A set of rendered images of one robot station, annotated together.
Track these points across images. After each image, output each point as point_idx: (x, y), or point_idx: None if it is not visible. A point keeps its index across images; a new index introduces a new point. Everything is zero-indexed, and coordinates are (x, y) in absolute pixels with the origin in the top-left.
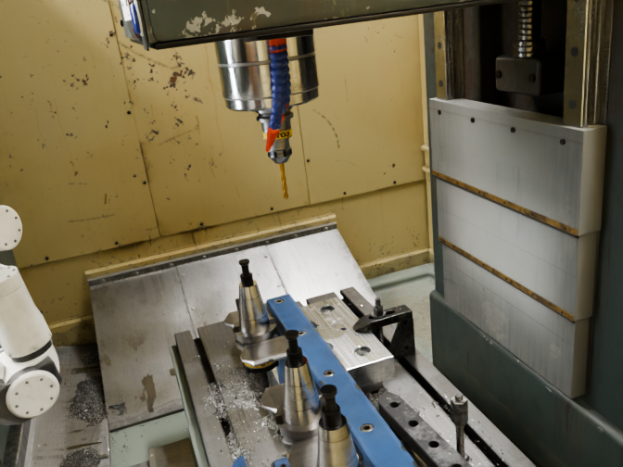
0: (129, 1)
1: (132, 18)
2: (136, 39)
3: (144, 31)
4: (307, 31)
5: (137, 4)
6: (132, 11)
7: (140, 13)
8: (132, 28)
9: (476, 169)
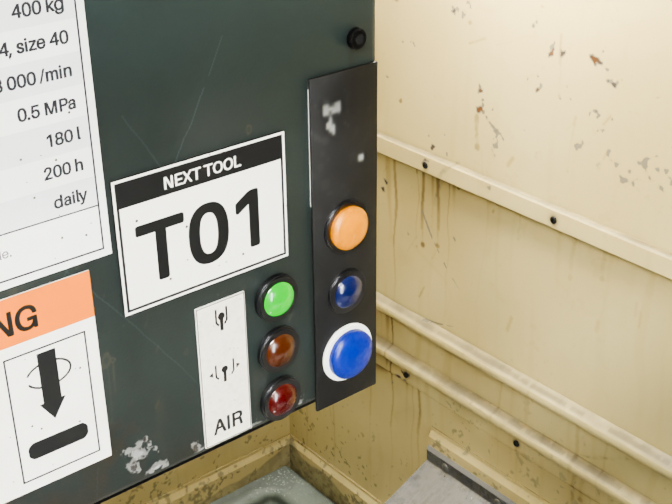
0: (293, 351)
1: (363, 353)
2: (119, 490)
3: (375, 355)
4: None
5: (368, 322)
6: (369, 338)
7: (375, 331)
8: (45, 501)
9: None
